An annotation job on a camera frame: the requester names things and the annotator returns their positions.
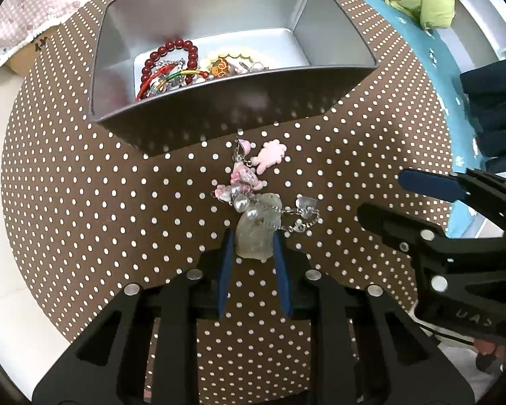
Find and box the multicolour cord bracelet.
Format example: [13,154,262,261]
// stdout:
[136,70,207,102]

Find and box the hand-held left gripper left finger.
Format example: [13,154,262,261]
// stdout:
[31,228,237,405]

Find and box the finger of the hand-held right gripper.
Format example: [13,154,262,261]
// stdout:
[398,168,506,237]
[358,202,453,263]

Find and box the pink cloud charm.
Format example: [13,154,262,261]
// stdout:
[250,140,286,173]

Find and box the clear stone pendant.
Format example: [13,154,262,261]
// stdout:
[235,192,285,260]

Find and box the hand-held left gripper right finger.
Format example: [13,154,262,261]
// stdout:
[272,232,477,405]

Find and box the brown polka dot tablecloth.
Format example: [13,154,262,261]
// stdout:
[0,0,454,405]

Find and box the silver heart chain charm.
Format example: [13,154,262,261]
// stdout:
[278,196,323,235]

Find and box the white bead bracelet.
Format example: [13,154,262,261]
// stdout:
[200,47,279,71]

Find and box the dark navy hanging garment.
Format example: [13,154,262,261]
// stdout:
[459,57,506,169]

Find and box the silver metal tin box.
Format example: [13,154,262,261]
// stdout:
[89,0,379,158]

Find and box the pale green bunk bed frame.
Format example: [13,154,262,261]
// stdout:
[441,0,506,237]

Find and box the pink bear pearl keychain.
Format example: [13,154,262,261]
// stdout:
[213,137,266,214]

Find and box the cardboard box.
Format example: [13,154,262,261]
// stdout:
[6,36,47,74]

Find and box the person's right hand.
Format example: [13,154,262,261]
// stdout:
[474,337,506,373]

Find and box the dark red bead bracelet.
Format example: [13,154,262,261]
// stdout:
[141,39,200,89]

